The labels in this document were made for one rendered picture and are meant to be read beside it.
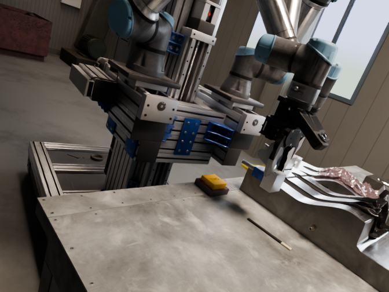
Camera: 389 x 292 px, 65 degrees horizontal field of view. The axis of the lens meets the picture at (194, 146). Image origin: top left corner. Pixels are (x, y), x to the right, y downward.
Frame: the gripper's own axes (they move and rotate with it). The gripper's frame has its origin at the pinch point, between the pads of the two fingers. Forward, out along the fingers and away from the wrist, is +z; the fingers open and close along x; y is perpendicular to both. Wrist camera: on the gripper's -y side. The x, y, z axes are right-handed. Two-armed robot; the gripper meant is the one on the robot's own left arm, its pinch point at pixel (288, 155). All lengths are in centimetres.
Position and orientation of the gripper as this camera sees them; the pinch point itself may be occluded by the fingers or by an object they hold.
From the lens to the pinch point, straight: 116.6
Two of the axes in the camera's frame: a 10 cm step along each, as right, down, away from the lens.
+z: -3.0, 8.2, 4.9
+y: -5.8, -5.6, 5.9
